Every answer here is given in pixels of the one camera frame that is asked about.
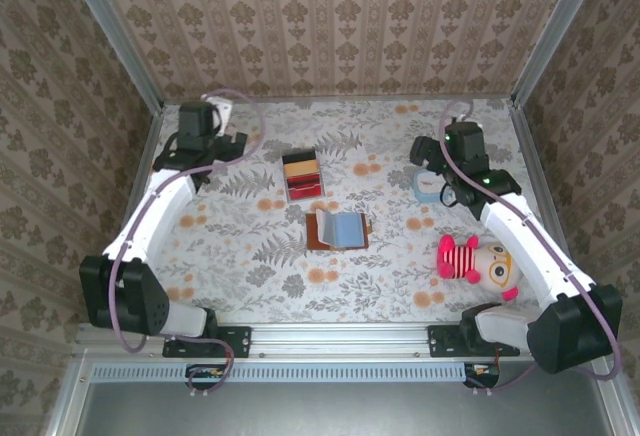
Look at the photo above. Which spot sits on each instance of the gold card stack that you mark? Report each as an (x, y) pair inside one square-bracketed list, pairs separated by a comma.
[(301, 168)]

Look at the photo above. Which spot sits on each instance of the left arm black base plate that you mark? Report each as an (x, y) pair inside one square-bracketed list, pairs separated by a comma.
[(240, 338)]

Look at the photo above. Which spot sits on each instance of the light blue lidded container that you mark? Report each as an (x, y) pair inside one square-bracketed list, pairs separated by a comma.
[(427, 188)]

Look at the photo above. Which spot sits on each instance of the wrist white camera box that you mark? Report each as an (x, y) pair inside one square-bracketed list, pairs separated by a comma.
[(222, 108), (457, 118)]

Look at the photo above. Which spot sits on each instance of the aluminium side rail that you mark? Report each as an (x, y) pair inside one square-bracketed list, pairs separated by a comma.
[(142, 151), (539, 166)]

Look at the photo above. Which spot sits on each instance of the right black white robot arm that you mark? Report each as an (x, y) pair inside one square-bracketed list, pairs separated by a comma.
[(525, 241)]

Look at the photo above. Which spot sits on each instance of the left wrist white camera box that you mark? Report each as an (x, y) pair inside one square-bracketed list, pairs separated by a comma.
[(222, 108)]

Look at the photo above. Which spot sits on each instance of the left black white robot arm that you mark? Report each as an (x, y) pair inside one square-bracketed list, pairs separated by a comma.
[(160, 206)]

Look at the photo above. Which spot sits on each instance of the grey metal panel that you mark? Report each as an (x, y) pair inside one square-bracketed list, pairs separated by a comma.
[(340, 411)]

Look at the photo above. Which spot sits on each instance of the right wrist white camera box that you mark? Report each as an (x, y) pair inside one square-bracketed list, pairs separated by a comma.
[(457, 118)]

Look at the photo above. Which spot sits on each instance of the pink striped plush doll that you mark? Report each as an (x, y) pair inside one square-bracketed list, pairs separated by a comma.
[(457, 258)]

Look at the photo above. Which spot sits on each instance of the brown leather card holder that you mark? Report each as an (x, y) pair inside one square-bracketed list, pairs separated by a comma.
[(312, 236)]

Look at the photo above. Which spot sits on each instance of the small black electronics board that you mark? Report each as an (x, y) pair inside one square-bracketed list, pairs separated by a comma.
[(482, 371), (205, 372)]

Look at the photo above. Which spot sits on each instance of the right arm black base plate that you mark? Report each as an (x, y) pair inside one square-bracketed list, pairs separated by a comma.
[(442, 341)]

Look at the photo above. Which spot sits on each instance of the aluminium corner post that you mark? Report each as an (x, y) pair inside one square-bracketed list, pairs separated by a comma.
[(554, 31), (120, 41)]

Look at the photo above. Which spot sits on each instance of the floral patterned table cover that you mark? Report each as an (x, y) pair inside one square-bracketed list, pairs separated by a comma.
[(350, 286)]

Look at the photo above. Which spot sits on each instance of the aluminium front rail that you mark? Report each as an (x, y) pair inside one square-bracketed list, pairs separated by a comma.
[(340, 338)]

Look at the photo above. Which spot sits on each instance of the black card stack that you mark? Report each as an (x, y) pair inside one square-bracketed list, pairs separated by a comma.
[(297, 157)]

